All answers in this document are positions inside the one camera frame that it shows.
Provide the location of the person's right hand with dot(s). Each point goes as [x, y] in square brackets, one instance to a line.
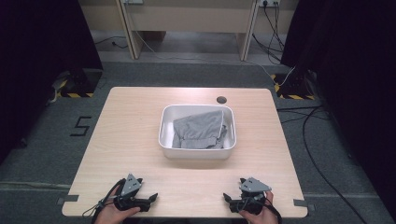
[263, 216]

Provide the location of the gray tape strip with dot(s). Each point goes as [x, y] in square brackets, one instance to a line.
[303, 204]
[67, 199]

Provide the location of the black curtain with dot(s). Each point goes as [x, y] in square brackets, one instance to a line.
[37, 62]
[355, 77]

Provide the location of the gray shorts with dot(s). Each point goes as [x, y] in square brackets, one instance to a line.
[199, 129]

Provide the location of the white plastic basin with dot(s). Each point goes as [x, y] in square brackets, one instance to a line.
[168, 127]

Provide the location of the black stand base striped tape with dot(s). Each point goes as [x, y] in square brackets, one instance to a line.
[294, 87]
[79, 83]

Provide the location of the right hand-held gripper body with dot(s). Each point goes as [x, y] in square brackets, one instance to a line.
[253, 186]

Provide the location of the light wooden desk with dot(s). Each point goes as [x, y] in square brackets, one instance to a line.
[186, 17]

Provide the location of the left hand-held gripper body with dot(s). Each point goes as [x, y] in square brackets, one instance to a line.
[130, 186]

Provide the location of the person's left hand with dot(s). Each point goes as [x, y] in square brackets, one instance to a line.
[112, 214]

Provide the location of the white wall socket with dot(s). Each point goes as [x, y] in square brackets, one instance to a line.
[269, 2]

